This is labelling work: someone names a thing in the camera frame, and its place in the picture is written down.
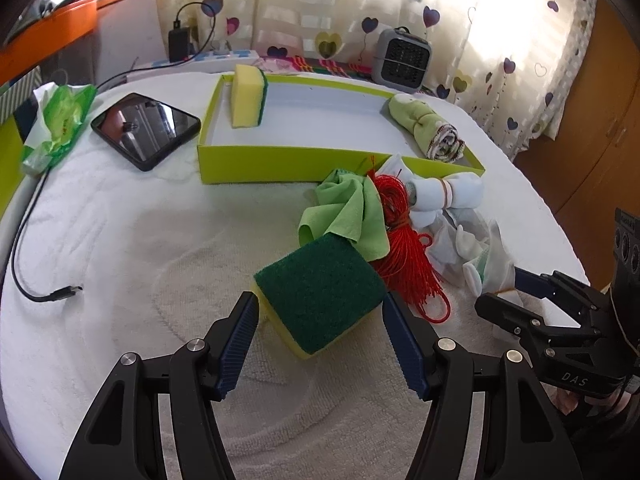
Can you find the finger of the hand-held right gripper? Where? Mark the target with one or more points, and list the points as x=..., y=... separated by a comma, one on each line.
x=530, y=282
x=505, y=312

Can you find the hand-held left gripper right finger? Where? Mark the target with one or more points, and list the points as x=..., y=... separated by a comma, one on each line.
x=405, y=345

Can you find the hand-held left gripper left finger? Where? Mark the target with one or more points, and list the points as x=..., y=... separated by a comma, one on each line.
x=240, y=345

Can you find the white mesh cloth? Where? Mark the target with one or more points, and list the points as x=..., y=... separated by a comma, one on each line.
x=450, y=250

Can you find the green and yellow scouring sponge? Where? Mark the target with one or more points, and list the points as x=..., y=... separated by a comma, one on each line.
x=320, y=290
x=245, y=95

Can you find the light green microfiber cloth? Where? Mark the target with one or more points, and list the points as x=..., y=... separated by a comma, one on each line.
x=350, y=210

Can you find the lime green cardboard box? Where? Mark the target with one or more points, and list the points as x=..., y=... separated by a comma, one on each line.
x=310, y=125

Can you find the person's right hand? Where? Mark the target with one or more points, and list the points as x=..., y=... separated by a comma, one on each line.
x=567, y=402

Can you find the rolled white socks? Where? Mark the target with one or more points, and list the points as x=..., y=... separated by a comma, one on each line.
x=465, y=192

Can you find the wooden wardrobe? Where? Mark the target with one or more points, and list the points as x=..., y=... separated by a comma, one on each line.
x=600, y=135

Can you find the rolled green printed towel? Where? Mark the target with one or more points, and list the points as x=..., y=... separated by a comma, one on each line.
x=415, y=120

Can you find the small grey fan heater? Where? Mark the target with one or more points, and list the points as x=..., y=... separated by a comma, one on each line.
x=402, y=60

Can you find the pink plastic packet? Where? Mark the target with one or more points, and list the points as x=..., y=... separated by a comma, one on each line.
x=277, y=65

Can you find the green tissue pack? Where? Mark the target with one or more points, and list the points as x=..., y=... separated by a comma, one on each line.
x=62, y=120

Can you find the white and blue power strip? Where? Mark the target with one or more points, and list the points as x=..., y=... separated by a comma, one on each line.
x=220, y=57

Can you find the plaid cloth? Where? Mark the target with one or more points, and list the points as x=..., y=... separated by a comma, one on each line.
x=330, y=66

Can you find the heart print curtain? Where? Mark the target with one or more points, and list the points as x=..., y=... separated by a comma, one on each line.
x=450, y=0

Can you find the lime striped box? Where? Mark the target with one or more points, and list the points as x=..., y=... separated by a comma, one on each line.
x=7, y=160

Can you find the black power adapter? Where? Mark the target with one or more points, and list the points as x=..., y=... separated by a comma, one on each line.
x=179, y=45

